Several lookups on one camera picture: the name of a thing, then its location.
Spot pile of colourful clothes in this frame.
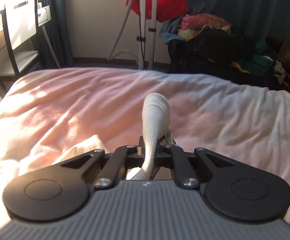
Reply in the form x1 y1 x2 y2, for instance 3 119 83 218
161 13 290 92

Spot pink bed blanket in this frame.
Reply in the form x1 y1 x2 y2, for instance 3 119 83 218
0 68 290 228

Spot white tripod stand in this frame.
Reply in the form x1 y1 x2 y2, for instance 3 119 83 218
136 0 158 70

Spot teal left curtain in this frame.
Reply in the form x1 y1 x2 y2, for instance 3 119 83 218
38 0 73 67

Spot red bag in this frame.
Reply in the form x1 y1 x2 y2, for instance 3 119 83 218
131 0 189 23

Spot white black chair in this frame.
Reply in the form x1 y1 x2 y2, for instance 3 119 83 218
0 0 39 92

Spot grey corrugated hose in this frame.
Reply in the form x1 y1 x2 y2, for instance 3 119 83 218
106 0 141 62

